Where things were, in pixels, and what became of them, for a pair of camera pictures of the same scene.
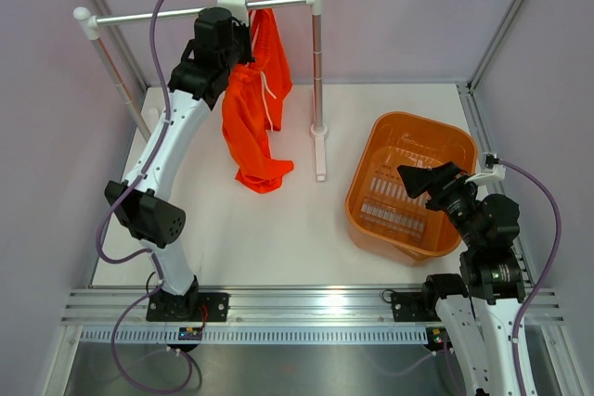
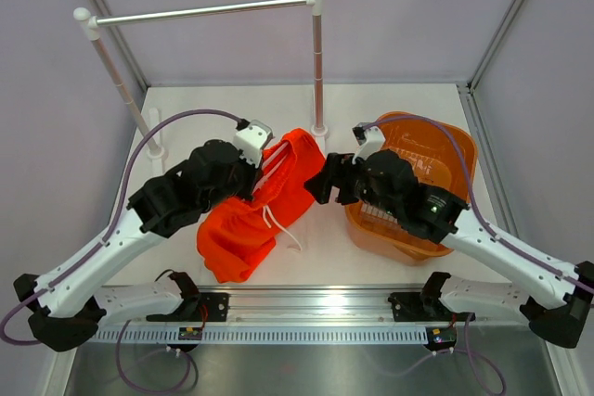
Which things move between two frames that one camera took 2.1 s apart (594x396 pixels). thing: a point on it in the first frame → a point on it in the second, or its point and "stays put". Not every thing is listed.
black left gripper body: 241,51 → 242,181
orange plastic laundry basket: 383,218 stays put
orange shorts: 254,98 → 237,236
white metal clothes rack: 87,22 stays put
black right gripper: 441,181 → 340,173
